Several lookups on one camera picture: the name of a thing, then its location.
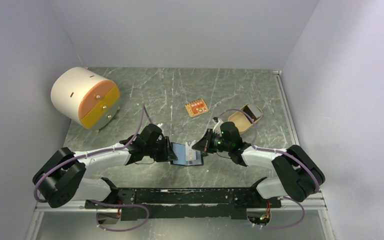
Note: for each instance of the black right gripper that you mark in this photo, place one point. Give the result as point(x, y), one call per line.
point(204, 144)

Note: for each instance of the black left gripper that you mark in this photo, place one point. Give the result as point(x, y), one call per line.
point(162, 157)

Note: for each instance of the grey VIP card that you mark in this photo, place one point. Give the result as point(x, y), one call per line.
point(190, 154)

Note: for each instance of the black leather card holder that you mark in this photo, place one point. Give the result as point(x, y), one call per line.
point(179, 150)

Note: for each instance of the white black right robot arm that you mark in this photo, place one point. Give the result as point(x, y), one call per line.
point(296, 174)

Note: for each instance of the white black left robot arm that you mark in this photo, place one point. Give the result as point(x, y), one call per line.
point(66, 176)

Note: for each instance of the beige oval tray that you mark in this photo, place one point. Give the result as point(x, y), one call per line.
point(242, 120)

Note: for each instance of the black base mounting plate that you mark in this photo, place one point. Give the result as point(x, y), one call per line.
point(176, 203)

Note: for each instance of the round cabinet with coloured drawers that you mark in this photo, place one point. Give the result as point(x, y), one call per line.
point(86, 98)

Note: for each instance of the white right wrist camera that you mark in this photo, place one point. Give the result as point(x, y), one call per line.
point(217, 125)

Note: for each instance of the aluminium frame rail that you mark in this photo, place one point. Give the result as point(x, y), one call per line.
point(256, 217)

